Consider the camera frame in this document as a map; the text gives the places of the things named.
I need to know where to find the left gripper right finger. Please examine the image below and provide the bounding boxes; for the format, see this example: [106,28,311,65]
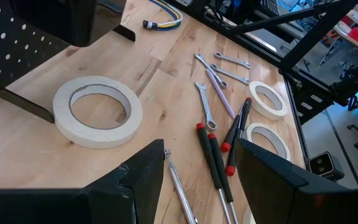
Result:
[234,138,358,224]

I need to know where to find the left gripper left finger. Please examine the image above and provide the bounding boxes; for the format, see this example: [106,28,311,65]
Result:
[0,139,165,224]

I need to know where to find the white masking tape roll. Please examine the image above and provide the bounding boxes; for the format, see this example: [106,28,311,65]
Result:
[52,75,144,150]
[244,80,289,122]
[242,205,257,224]
[246,121,292,162]

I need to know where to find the black red-capped screwdriver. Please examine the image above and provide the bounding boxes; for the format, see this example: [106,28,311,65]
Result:
[220,96,254,154]
[195,122,234,224]
[225,102,246,177]
[207,133,240,224]

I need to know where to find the silver telescopic pickup tool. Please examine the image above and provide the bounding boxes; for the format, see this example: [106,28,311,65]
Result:
[163,148,200,224]

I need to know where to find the pale purple pen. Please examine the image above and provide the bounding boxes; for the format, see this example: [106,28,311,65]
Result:
[204,68,237,120]

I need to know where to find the black metal pegboard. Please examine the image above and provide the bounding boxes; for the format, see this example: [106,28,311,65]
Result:
[0,0,136,124]

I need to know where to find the black pegboard bin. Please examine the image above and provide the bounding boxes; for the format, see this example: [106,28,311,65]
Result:
[9,0,127,48]

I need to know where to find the black depth camera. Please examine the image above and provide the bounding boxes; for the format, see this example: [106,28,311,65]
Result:
[307,151,345,182]

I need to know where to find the multicoloured cable bundle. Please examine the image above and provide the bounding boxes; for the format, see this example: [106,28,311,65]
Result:
[142,0,184,32]

